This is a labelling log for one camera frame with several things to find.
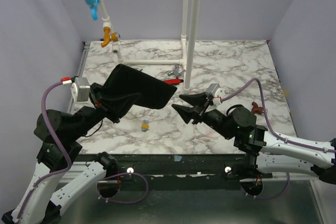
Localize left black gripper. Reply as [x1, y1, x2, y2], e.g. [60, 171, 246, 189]
[69, 82, 143, 140]

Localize yellow grey hair clips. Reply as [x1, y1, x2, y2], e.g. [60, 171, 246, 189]
[141, 120, 149, 132]

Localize black fabric tool case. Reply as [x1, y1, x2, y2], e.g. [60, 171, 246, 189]
[103, 64, 177, 109]

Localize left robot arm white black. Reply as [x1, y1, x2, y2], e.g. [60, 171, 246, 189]
[2, 80, 141, 223]

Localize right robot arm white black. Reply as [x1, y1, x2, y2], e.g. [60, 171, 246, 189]
[172, 93, 335, 184]

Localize red utility knife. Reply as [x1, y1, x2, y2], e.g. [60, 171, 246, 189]
[163, 78, 184, 86]

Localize brown faucet tap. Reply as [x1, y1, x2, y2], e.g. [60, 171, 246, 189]
[251, 101, 264, 115]

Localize orange faucet tap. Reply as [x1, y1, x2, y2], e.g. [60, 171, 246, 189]
[101, 27, 120, 48]

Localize blue faucet tap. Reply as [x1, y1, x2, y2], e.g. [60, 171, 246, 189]
[85, 0, 100, 20]

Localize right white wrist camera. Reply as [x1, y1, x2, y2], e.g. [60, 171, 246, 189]
[205, 83, 225, 109]

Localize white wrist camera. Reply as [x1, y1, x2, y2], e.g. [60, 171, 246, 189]
[205, 83, 225, 109]
[70, 77, 90, 103]

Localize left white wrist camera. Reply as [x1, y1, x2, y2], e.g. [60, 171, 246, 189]
[70, 77, 90, 103]

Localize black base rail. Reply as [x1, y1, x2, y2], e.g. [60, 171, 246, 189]
[52, 153, 266, 190]

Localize white PVC pipe frame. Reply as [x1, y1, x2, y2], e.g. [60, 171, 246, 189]
[98, 0, 201, 91]

